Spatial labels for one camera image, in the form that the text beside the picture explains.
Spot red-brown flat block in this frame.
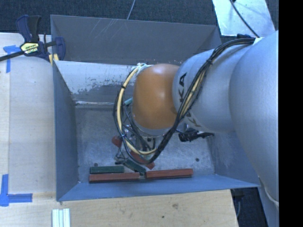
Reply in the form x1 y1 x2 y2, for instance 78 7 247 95
111 136 123 148
145 168 194 180
89 172 141 184
130 151 156 170

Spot dark green flat block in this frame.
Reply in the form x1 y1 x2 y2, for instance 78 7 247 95
89 165 125 175
125 159 147 175

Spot grey metal bin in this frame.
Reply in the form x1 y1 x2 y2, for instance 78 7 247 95
50 14 261 202

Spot pale wood board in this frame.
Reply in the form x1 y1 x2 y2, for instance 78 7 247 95
8 55 57 194

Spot black cylinder on white bracket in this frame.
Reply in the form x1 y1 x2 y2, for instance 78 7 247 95
178 127 215 143

